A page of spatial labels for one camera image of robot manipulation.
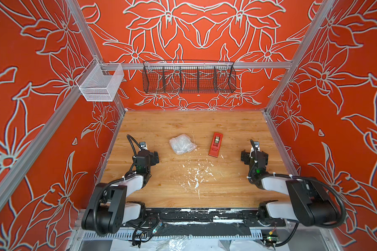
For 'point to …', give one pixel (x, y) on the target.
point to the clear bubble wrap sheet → (181, 144)
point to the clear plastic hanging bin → (100, 81)
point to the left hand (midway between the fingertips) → (147, 151)
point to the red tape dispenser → (215, 145)
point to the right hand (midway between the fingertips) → (254, 149)
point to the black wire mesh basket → (189, 77)
